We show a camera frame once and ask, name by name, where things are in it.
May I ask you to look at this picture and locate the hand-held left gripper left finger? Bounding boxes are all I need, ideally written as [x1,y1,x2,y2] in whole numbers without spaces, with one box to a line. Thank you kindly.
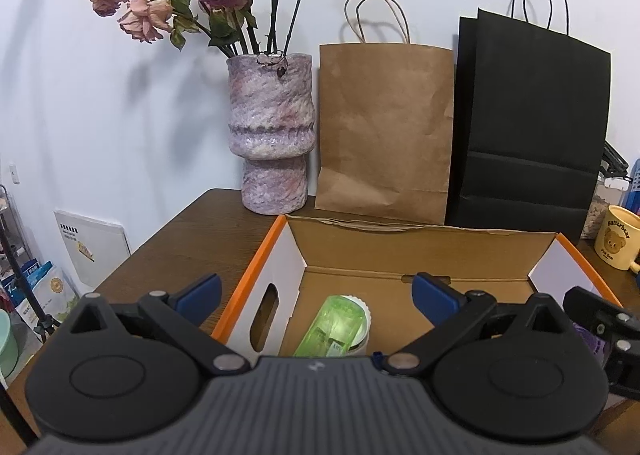
[67,273,251,377]

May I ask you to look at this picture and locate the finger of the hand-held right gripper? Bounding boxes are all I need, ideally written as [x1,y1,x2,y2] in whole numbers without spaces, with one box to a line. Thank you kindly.
[562,286,640,398]

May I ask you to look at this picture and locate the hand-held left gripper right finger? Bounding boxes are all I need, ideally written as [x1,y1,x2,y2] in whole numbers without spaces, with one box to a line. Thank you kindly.
[382,273,568,377]

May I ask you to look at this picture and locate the purple toothed lid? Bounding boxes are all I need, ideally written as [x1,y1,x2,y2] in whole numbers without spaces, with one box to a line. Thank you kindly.
[574,324,608,358]

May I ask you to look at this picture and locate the red and orange cardboard box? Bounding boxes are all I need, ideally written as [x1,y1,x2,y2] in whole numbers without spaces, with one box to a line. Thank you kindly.
[211,214,625,361]

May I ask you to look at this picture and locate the clear cotton swab box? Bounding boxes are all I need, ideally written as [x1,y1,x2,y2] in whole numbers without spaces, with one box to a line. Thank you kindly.
[325,292,374,357]

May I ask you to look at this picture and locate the green spray bottle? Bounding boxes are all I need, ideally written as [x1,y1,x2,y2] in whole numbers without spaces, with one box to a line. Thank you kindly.
[292,296,368,358]

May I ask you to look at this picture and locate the yellow bear mug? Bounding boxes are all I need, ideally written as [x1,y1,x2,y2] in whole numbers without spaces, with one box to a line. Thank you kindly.
[594,205,640,276]

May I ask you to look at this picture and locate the clear jar with black lid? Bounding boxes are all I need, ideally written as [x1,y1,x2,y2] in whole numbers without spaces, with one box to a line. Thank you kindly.
[580,140,630,241]

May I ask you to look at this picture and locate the blue and white packets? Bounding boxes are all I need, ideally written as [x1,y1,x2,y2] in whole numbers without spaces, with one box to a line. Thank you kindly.
[0,260,81,336]

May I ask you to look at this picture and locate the black light stand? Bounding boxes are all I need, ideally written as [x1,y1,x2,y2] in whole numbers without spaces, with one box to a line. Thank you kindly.
[0,220,63,351]

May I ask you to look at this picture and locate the brown paper bag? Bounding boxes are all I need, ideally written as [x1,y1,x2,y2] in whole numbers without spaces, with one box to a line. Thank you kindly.
[314,0,455,226]

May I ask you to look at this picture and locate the black paper bag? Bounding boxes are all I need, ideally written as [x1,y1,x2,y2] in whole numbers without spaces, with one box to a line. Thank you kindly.
[445,0,612,242]

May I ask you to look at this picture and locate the pink mottled ceramic vase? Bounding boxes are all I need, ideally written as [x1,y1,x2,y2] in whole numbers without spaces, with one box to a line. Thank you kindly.
[226,52,317,214]

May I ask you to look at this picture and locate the mint green bin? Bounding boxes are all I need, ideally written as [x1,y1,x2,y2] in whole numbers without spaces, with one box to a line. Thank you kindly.
[0,310,20,378]

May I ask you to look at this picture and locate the wire storage rack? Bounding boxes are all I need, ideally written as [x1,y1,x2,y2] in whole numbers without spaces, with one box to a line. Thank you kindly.
[0,185,26,261]

